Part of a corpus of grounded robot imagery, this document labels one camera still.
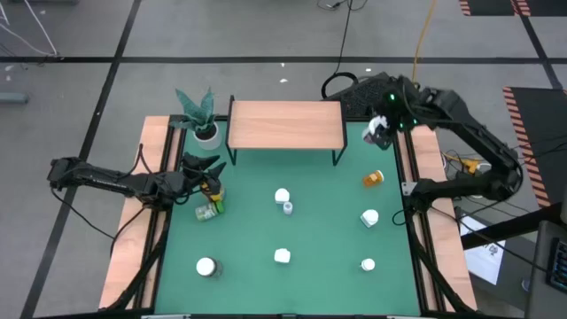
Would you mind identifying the green snake plant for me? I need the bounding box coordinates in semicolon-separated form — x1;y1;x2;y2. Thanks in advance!
169;86;219;134

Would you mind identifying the yellow power plug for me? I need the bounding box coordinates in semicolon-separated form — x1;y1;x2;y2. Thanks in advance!
460;157;482;175

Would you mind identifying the clear gummies bottle white cap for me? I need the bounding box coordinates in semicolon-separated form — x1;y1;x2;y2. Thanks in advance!
195;256;224;279

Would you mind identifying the grey floor box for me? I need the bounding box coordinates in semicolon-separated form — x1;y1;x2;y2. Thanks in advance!
0;91;30;105

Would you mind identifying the orange pill bottle white cap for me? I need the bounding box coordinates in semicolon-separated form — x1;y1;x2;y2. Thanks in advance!
361;169;385;188

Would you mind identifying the white floor cable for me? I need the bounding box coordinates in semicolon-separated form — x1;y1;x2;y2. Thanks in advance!
0;0;61;58

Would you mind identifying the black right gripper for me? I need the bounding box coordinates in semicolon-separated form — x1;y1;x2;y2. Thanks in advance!
378;79;423;151

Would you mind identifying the black metal beam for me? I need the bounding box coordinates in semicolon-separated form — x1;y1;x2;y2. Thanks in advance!
460;201;567;252

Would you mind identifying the white bottle dark red label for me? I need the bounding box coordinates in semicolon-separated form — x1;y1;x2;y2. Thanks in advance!
361;113;391;145

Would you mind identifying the green cap supplement bottle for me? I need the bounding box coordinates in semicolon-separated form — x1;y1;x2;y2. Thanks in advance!
194;199;226;222

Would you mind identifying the grey equipment cabinet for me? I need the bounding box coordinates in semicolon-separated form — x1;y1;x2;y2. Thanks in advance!
524;219;567;319

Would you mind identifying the black floor cable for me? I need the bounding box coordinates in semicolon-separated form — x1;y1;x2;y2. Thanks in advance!
322;0;359;99

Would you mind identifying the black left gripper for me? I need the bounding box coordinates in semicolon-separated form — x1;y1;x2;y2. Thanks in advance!
174;152;228;203

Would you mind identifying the black orange striped floor mat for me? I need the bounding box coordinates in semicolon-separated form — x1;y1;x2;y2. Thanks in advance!
458;0;567;18
502;86;567;209

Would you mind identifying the yellow hanging cable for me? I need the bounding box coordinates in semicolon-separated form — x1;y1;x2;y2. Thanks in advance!
411;0;439;83

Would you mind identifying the white round plant pot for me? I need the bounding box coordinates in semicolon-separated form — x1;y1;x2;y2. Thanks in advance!
193;121;222;151

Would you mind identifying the wooden shelf black metal frame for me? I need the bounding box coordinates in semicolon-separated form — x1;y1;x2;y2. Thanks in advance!
224;95;349;167

